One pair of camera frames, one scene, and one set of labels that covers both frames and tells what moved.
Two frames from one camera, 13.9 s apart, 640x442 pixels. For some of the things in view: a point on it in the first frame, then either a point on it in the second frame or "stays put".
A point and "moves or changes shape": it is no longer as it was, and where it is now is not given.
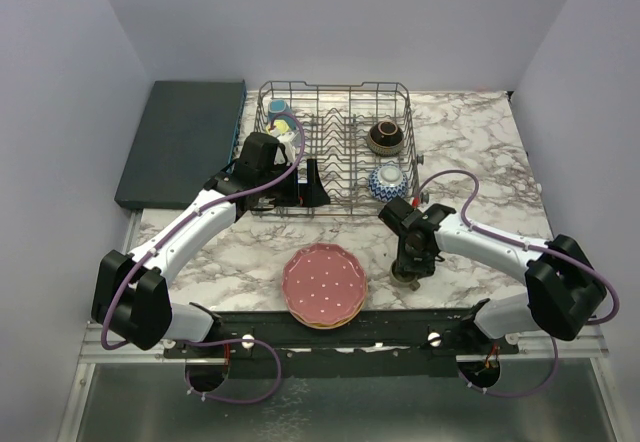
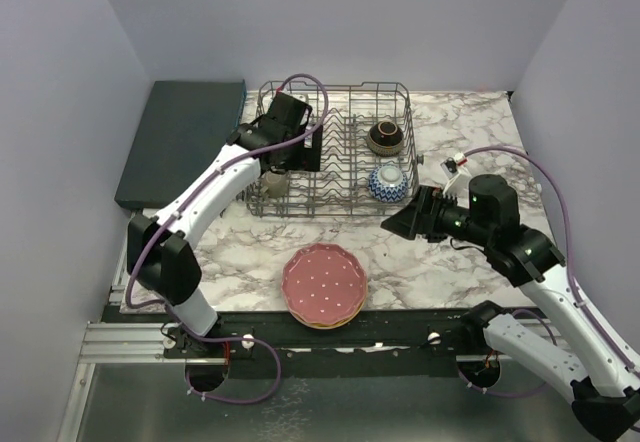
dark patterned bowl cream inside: [385, 138] stays put
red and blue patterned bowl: [387, 182] stays put
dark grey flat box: [188, 133] stays put
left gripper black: [310, 194] -> [307, 157]
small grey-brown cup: [401, 272] moves or changes shape
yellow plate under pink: [332, 326] stays put
